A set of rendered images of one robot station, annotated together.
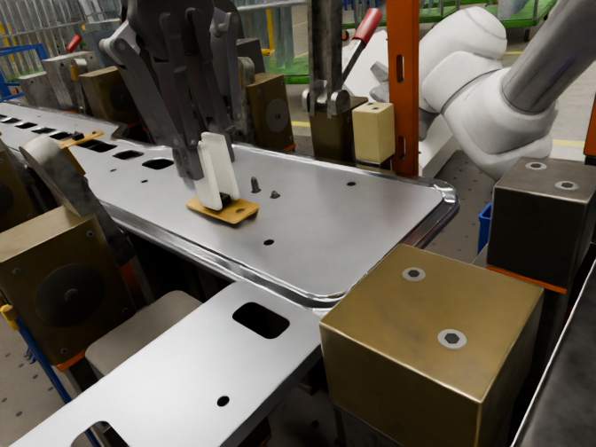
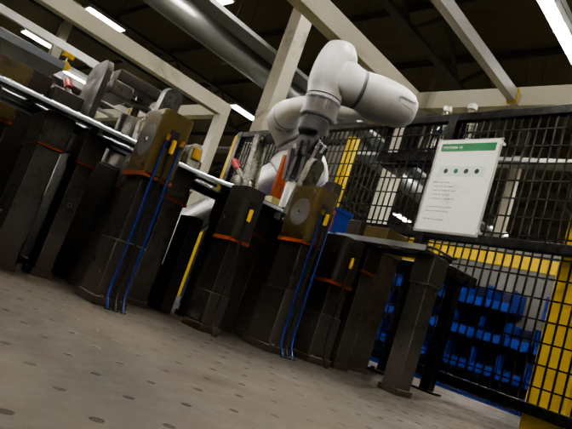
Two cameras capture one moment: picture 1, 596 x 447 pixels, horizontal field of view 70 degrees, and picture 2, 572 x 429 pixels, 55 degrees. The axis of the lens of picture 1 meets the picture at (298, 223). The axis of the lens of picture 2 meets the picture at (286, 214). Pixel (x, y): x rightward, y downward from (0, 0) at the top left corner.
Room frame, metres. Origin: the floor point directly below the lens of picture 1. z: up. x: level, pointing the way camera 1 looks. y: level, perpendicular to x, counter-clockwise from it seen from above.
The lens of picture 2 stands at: (0.25, 1.36, 0.79)
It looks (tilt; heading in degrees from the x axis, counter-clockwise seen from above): 9 degrees up; 277
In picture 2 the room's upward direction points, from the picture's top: 19 degrees clockwise
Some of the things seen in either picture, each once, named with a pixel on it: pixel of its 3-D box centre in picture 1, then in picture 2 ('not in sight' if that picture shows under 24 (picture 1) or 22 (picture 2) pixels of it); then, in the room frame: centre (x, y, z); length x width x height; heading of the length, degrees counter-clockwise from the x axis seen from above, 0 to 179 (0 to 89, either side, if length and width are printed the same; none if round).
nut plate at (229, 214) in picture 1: (220, 201); not in sight; (0.41, 0.08, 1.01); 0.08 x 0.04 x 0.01; 44
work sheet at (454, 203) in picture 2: not in sight; (458, 186); (-0.02, -0.27, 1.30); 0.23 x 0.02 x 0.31; 134
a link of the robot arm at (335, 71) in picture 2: not in sight; (337, 73); (0.39, 0.07, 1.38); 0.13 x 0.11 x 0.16; 19
